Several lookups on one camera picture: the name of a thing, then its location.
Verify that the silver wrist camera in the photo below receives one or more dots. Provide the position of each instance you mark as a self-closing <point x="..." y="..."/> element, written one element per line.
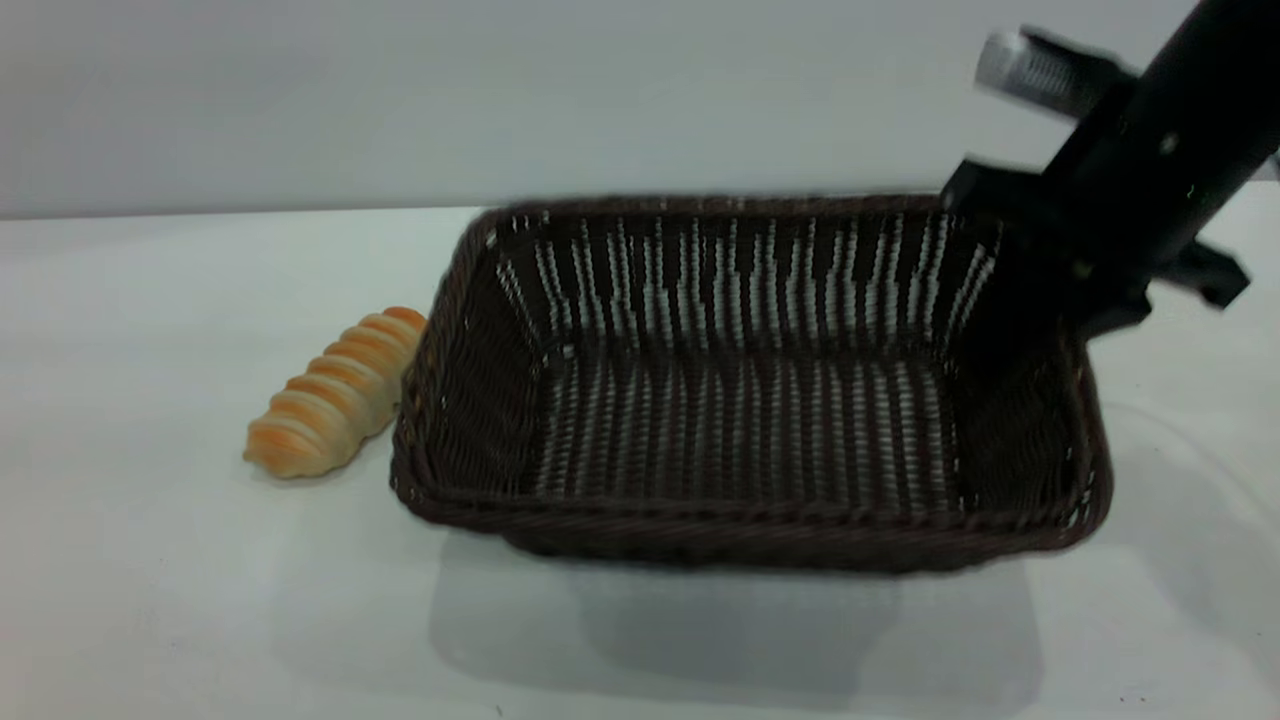
<point x="1025" y="75"/>

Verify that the ridged golden bread roll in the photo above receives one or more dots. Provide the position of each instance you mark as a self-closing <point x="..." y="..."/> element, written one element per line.
<point x="325" y="400"/>

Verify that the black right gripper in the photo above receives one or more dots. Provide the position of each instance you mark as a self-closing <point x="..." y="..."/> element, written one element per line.
<point x="1150" y="190"/>

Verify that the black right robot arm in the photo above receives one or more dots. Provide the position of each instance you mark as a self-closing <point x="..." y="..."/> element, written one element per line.
<point x="1240" y="40"/>

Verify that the black woven plastic basket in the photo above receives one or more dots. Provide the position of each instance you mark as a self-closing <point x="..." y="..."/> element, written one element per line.
<point x="700" y="450"/>

